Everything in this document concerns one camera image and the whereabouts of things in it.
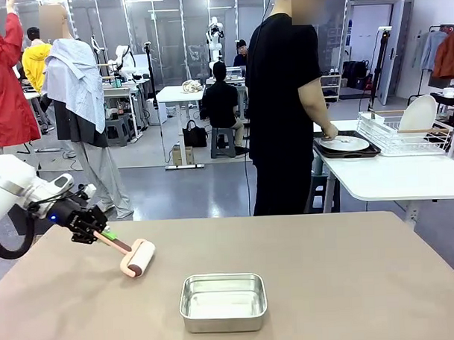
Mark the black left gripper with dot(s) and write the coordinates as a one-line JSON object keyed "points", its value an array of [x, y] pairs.
{"points": [[64, 214]]}

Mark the pink lint roller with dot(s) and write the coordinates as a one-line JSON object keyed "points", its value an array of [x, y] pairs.
{"points": [[140, 257]]}

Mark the black tray with plate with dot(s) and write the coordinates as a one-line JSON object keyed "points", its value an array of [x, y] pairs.
{"points": [[323, 154]]}

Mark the large white dinner plate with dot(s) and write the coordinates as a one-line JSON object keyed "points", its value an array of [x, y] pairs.
{"points": [[351, 145]]}

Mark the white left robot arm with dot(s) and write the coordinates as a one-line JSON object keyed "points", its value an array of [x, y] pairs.
{"points": [[7, 177]]}

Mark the person's right forearm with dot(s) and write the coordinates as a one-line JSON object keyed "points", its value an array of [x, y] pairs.
{"points": [[314, 112]]}

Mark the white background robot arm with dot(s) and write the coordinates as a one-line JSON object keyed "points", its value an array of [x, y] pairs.
{"points": [[124, 61]]}

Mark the person's right hand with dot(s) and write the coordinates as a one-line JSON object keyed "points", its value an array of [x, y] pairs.
{"points": [[330, 131]]}

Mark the grey folding stools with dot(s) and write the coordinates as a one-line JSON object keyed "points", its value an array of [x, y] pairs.
{"points": [[117, 131]]}

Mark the cardboard box under desk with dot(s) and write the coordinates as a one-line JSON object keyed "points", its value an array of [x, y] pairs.
{"points": [[181, 155]]}

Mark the black handbag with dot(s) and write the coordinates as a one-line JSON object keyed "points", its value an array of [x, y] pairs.
{"points": [[195, 135]]}

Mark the black light stand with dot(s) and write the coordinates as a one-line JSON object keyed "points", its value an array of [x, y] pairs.
{"points": [[151, 87]]}

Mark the grey plastic stool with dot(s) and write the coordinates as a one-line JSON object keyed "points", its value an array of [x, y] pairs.
{"points": [[222, 142]]}

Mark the white office desk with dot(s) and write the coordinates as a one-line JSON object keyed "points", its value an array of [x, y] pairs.
{"points": [[176, 93]]}

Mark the rectangular metal tin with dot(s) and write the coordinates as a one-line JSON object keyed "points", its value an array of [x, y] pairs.
{"points": [[223, 319]]}

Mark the person in red jacket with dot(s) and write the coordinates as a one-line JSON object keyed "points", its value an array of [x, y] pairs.
{"points": [[4, 92]]}

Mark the beige cloth bundle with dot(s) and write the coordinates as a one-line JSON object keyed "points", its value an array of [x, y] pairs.
{"points": [[192, 86]]}

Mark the person in yellow jacket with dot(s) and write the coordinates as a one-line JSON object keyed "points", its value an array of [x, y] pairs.
{"points": [[35, 61]]}

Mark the seated person in black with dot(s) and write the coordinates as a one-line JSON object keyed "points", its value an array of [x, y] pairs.
{"points": [[219, 99]]}

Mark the white upright background robot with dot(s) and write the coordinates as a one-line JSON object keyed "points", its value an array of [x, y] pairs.
{"points": [[215, 43]]}

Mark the person in black clothes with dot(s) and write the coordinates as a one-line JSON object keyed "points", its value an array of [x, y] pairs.
{"points": [[277, 101]]}

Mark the background person with glasses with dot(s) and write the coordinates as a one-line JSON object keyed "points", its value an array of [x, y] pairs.
{"points": [[241, 55]]}

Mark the black step stool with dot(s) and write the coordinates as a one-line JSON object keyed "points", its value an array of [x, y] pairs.
{"points": [[317, 196]]}

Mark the white storage shelf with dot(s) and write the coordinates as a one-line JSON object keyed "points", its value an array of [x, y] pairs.
{"points": [[330, 86]]}

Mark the black bags pile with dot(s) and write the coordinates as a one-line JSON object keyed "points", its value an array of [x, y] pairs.
{"points": [[354, 74]]}

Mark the white side table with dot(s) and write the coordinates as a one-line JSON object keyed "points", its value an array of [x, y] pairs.
{"points": [[391, 175]]}

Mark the white plate in rack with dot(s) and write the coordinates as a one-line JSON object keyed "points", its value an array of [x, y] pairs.
{"points": [[419, 115]]}

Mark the grey hanging shirt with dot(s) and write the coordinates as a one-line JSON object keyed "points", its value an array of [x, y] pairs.
{"points": [[428, 51]]}

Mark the orange hanging jacket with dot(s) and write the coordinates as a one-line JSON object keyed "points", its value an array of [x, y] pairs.
{"points": [[446, 54]]}

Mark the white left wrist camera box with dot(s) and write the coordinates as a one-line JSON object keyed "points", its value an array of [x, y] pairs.
{"points": [[88, 190]]}

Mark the black camera tripod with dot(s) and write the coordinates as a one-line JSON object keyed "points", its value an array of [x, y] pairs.
{"points": [[381, 60]]}

